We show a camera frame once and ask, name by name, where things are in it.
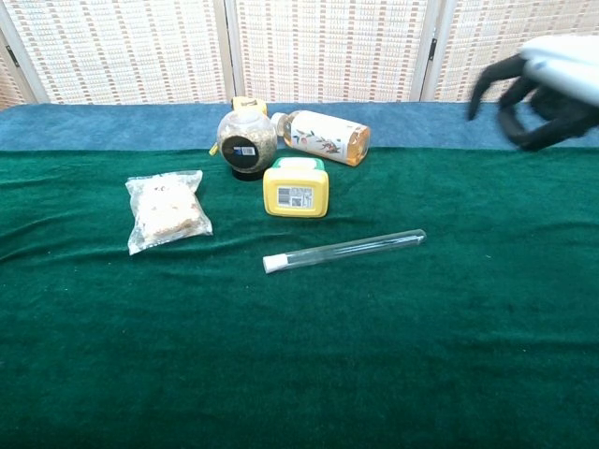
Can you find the tea bottle white label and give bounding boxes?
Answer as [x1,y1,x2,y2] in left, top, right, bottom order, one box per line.
[270,109,372,167]

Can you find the yellow container green lid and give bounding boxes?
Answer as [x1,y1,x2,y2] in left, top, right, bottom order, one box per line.
[262,156,330,219]

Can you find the blue cloth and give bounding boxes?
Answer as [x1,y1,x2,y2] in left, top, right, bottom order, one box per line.
[0,101,599,152]

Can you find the clear plastic snack bag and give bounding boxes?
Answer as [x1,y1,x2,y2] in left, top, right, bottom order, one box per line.
[124,169,214,256]

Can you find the woven bamboo screen panel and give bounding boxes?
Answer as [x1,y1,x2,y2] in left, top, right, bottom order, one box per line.
[420,0,599,102]
[0,27,37,111]
[0,0,235,105]
[224,0,444,103]

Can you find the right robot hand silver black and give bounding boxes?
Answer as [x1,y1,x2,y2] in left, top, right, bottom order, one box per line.
[467,35,599,152]

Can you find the transparent glass test tube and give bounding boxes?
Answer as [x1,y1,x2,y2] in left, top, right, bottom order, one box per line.
[275,228,428,271]

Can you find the round clear jar black lid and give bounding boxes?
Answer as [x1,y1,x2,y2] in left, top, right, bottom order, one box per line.
[216,108,278,181]

